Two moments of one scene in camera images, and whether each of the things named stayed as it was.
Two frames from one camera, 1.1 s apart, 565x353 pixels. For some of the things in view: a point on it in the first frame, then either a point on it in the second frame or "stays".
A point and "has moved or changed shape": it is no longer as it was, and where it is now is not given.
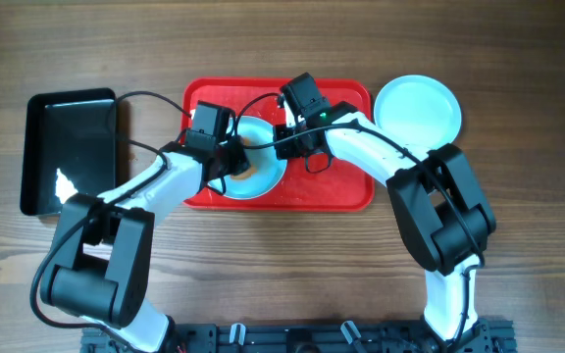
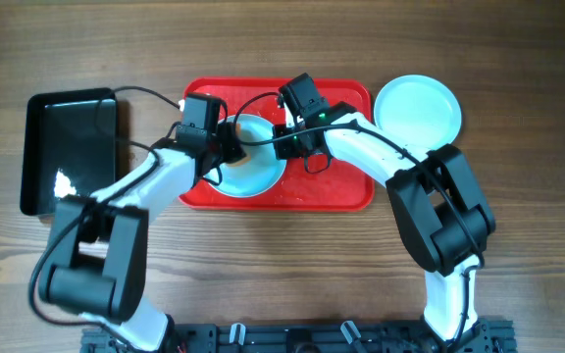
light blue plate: (257, 136) stays
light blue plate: (419, 110) stays
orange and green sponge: (244, 175) has moved or changed shape
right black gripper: (284, 150) stays
